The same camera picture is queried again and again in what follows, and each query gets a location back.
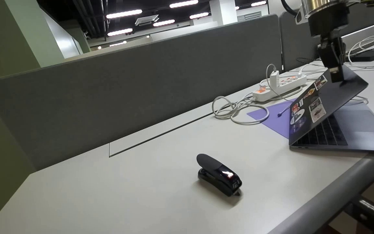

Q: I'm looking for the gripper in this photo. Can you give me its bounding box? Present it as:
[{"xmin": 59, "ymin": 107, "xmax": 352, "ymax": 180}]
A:
[{"xmin": 308, "ymin": 5, "xmax": 350, "ymax": 83}]

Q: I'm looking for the dark grey laptop with stickers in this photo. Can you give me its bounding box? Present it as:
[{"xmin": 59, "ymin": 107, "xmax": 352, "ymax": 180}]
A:
[{"xmin": 288, "ymin": 64, "xmax": 374, "ymax": 153}]

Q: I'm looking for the flat black box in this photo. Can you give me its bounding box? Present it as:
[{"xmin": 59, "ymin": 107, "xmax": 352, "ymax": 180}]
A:
[{"xmin": 349, "ymin": 49, "xmax": 374, "ymax": 62}]

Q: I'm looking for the white board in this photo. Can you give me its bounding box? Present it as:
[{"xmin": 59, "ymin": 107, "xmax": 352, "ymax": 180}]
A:
[{"xmin": 341, "ymin": 21, "xmax": 374, "ymax": 52}]

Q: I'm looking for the white power strip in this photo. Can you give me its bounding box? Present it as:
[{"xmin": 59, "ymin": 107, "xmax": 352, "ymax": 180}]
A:
[{"xmin": 252, "ymin": 73, "xmax": 307, "ymax": 102}]

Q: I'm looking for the white charger plug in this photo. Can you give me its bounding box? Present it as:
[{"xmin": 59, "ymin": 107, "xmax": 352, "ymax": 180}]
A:
[{"xmin": 269, "ymin": 70, "xmax": 281, "ymax": 89}]

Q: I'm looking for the purple paper sheet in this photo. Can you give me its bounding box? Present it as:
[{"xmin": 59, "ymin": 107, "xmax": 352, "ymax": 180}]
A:
[{"xmin": 247, "ymin": 97, "xmax": 374, "ymax": 139}]

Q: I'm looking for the white column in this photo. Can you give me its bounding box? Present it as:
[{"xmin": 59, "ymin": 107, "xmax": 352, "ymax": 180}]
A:
[{"xmin": 209, "ymin": 0, "xmax": 238, "ymax": 26}]

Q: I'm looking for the black stapler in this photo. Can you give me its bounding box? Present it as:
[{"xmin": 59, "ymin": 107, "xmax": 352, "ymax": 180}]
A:
[{"xmin": 196, "ymin": 153, "xmax": 243, "ymax": 197}]

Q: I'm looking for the ceiling air conditioner unit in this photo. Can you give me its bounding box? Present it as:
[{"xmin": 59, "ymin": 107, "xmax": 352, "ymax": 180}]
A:
[{"xmin": 135, "ymin": 14, "xmax": 160, "ymax": 27}]

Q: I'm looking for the long grey desk divider panel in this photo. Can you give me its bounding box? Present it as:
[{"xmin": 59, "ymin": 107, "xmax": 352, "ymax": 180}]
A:
[{"xmin": 0, "ymin": 14, "xmax": 283, "ymax": 172}]

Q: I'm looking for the tangle of white cables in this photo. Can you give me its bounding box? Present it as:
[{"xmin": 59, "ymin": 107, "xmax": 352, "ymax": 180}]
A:
[{"xmin": 347, "ymin": 29, "xmax": 374, "ymax": 69}]

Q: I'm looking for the coil of white cable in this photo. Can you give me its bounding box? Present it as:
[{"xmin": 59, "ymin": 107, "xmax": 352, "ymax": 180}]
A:
[{"xmin": 212, "ymin": 63, "xmax": 304, "ymax": 125}]

